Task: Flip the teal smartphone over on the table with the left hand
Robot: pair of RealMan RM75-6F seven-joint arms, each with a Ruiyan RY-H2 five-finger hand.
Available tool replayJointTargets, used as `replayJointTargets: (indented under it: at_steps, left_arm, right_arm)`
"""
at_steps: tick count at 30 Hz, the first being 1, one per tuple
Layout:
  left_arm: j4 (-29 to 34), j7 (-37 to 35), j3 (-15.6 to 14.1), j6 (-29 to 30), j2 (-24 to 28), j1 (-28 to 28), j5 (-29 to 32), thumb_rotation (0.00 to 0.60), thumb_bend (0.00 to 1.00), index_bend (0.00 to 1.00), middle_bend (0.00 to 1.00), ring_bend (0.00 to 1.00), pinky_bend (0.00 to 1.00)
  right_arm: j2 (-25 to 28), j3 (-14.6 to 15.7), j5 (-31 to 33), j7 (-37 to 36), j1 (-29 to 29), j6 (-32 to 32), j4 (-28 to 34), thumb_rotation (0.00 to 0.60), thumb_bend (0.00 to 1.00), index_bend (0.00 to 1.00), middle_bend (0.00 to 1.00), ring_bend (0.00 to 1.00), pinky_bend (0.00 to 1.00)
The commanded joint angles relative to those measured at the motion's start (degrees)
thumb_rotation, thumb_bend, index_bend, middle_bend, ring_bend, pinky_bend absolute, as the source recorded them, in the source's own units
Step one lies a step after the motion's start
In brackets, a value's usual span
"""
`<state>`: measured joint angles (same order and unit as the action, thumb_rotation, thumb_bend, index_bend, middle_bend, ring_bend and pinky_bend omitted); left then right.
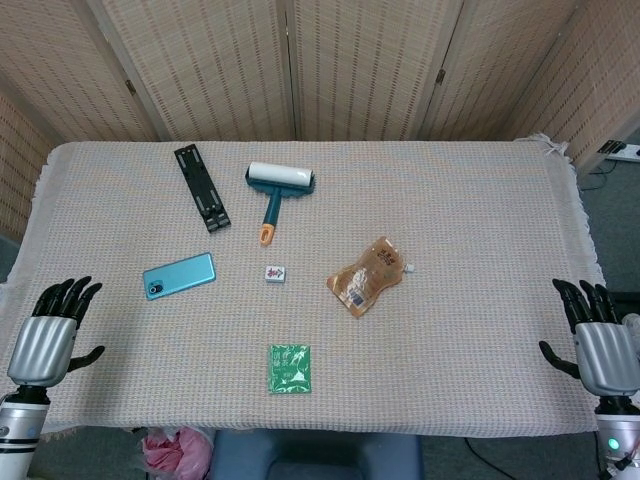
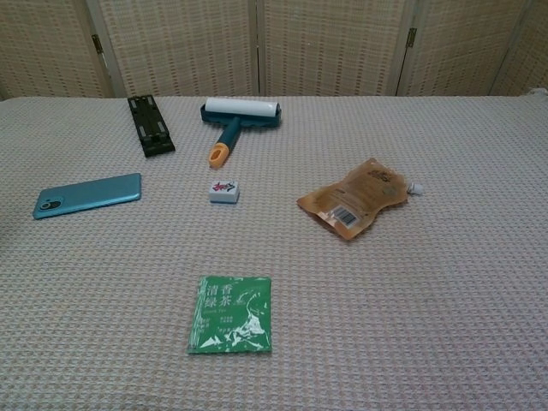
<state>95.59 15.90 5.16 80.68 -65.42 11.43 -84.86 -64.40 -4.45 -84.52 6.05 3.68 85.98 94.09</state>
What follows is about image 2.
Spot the teal smartphone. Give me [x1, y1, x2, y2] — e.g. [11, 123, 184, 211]
[33, 172, 143, 221]

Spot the black plastic bracket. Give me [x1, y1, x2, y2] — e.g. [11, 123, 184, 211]
[127, 95, 177, 158]

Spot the white mahjong tile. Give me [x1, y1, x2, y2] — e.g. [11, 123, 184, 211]
[208, 179, 241, 205]

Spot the brown spouted refill pouch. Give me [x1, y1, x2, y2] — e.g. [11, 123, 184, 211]
[296, 157, 426, 241]

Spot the teal lint roller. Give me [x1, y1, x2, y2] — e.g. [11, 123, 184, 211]
[198, 97, 284, 169]

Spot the green tea sachet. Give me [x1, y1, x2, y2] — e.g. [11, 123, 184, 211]
[186, 275, 273, 355]

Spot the waffle weave table cloth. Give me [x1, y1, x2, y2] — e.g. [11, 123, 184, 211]
[0, 87, 548, 411]

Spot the woven folding screen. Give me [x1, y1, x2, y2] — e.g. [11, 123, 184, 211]
[0, 0, 548, 102]

